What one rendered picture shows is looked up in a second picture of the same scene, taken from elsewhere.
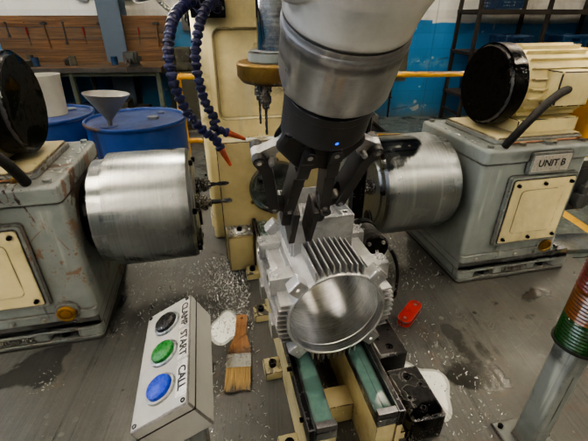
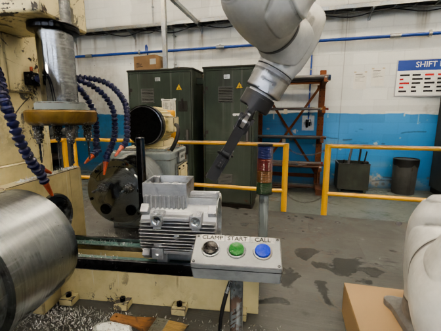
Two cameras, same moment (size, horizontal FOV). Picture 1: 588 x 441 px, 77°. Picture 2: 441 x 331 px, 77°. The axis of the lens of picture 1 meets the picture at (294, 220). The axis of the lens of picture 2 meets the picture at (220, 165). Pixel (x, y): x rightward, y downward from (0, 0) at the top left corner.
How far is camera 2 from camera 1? 0.67 m
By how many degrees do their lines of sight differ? 68
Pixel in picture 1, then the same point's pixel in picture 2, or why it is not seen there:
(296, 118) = (266, 102)
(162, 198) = (50, 226)
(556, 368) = (264, 206)
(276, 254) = (171, 215)
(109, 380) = not seen: outside the picture
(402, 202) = not seen: hidden behind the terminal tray
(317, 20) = (292, 70)
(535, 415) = (264, 231)
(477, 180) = (168, 169)
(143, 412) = (272, 261)
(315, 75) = (283, 86)
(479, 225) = not seen: hidden behind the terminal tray
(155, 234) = (54, 266)
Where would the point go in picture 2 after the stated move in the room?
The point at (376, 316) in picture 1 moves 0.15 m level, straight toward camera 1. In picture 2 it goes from (218, 222) to (262, 235)
